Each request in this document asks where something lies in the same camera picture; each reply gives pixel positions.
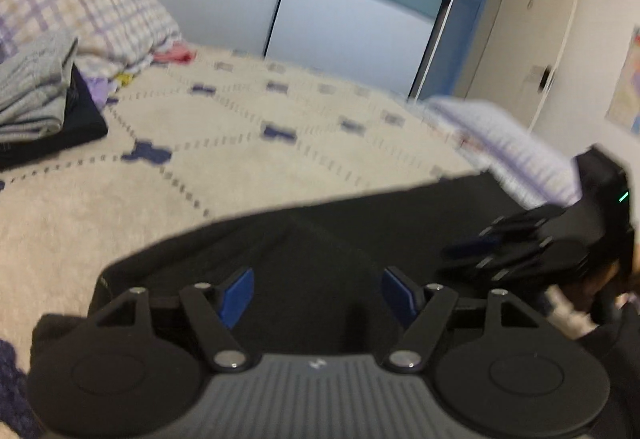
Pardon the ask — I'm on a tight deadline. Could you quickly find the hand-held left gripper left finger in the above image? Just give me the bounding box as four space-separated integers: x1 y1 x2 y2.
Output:
87 267 256 374

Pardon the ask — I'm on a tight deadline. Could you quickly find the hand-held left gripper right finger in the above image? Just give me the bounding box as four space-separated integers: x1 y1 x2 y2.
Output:
381 266 552 374

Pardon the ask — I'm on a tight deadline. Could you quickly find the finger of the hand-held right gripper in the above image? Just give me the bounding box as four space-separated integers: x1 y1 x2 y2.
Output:
439 236 568 289
477 204 571 246

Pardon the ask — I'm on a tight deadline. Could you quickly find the black garment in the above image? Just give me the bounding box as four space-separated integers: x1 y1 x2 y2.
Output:
30 170 593 372

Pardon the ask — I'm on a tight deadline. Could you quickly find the pile of folded clothes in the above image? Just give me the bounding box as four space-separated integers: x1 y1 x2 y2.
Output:
0 63 109 170

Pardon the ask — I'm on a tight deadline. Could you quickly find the purple plaid quilt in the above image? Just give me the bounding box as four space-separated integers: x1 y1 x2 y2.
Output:
406 95 587 210

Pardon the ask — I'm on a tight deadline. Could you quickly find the printed bear blanket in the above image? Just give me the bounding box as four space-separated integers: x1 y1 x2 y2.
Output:
0 46 507 439

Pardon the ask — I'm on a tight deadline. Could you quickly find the person's dark clothing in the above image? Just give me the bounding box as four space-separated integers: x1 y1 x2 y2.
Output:
580 294 640 439

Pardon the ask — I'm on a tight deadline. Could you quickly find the white door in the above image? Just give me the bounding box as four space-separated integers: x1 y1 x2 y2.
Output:
462 0 585 130

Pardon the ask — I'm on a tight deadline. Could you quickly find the pale blue door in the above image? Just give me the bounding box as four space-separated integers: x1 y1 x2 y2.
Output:
434 0 512 100

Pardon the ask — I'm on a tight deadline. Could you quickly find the purple cloth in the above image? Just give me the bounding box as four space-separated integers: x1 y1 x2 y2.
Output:
89 73 122 108

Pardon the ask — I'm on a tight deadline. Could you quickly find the pink cloth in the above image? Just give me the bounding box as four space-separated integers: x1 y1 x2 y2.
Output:
151 43 195 66

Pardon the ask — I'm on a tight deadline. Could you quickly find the light grey folded garment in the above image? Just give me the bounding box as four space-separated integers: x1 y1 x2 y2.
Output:
0 28 82 143

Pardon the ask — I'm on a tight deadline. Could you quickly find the white teal striped wardrobe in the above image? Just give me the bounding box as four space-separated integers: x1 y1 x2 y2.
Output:
144 0 477 100

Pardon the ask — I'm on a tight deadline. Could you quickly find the purple plaid pillow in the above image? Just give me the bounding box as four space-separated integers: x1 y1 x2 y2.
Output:
0 0 184 76

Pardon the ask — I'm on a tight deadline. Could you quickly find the colourful wall poster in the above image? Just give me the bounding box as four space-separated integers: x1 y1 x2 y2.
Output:
604 25 640 136

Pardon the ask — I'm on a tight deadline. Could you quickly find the metal door handle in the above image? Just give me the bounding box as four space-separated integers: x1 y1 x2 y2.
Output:
530 64 557 94

